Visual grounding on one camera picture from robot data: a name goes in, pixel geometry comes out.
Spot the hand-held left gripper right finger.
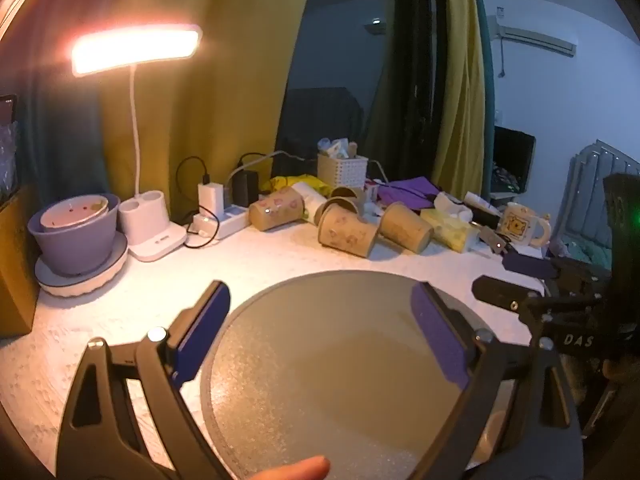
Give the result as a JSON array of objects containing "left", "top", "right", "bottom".
[{"left": 409, "top": 281, "right": 585, "bottom": 480}]

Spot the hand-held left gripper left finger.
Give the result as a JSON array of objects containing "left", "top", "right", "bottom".
[{"left": 55, "top": 280, "right": 242, "bottom": 480}]

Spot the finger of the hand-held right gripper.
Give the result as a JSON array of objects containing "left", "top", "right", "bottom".
[
  {"left": 471, "top": 274, "right": 546, "bottom": 315},
  {"left": 501, "top": 251, "right": 557, "bottom": 279}
]

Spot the brown paper cup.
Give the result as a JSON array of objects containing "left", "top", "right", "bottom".
[
  {"left": 248, "top": 186, "right": 306, "bottom": 232},
  {"left": 378, "top": 202, "right": 435, "bottom": 254},
  {"left": 317, "top": 204, "right": 379, "bottom": 259},
  {"left": 329, "top": 186, "right": 367, "bottom": 212}
]

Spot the white cartoon mug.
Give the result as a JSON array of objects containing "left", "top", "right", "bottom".
[{"left": 499, "top": 203, "right": 552, "bottom": 249}]

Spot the yellow tissue pack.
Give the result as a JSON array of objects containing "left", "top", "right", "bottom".
[{"left": 421, "top": 208, "right": 480, "bottom": 253}]

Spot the black monitor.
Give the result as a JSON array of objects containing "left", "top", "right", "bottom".
[{"left": 491, "top": 126, "right": 537, "bottom": 195}]

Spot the white power strip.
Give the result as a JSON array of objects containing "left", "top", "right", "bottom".
[{"left": 187, "top": 205, "right": 251, "bottom": 240}]

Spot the round grey tray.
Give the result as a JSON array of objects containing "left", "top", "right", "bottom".
[{"left": 200, "top": 269, "right": 532, "bottom": 480}]

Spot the white desk lamp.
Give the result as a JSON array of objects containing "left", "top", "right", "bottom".
[{"left": 70, "top": 24, "right": 204, "bottom": 263}]

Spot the white round stand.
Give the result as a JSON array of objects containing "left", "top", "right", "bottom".
[{"left": 34, "top": 234, "right": 130, "bottom": 300}]

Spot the white charger plug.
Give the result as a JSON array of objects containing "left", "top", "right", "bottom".
[{"left": 197, "top": 182, "right": 231, "bottom": 219}]

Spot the purple cloth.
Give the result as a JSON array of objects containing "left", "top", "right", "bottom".
[{"left": 375, "top": 177, "right": 445, "bottom": 209}]

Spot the black power adapter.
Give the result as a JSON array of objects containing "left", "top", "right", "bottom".
[{"left": 232, "top": 170, "right": 260, "bottom": 209}]

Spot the purple bowl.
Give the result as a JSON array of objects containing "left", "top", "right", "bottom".
[{"left": 27, "top": 193, "right": 122, "bottom": 277}]

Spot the white paper roll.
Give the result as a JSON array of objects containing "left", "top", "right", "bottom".
[{"left": 291, "top": 181, "right": 328, "bottom": 224}]

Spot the white inner bowl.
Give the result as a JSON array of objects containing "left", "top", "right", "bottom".
[{"left": 40, "top": 195, "right": 110, "bottom": 234}]

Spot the yellow cloth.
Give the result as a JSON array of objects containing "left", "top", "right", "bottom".
[{"left": 270, "top": 174, "right": 335, "bottom": 199}]

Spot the yellow curtain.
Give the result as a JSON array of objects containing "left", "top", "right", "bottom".
[
  {"left": 97, "top": 0, "right": 318, "bottom": 221},
  {"left": 431, "top": 0, "right": 495, "bottom": 197}
]

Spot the white plastic basket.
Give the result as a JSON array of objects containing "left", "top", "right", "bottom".
[{"left": 317, "top": 152, "right": 369, "bottom": 189}]

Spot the cardboard box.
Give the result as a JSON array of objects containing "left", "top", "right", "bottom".
[{"left": 0, "top": 182, "right": 40, "bottom": 338}]

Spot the white air conditioner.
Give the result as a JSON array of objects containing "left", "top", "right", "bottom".
[{"left": 486, "top": 14, "right": 577, "bottom": 59}]

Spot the black cable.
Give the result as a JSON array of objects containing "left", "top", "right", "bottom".
[{"left": 175, "top": 156, "right": 222, "bottom": 250}]

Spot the white cable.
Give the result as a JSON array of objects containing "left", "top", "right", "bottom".
[{"left": 226, "top": 150, "right": 307, "bottom": 196}]

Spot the dark picture frame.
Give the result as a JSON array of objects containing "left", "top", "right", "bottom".
[{"left": 0, "top": 94, "right": 22, "bottom": 206}]

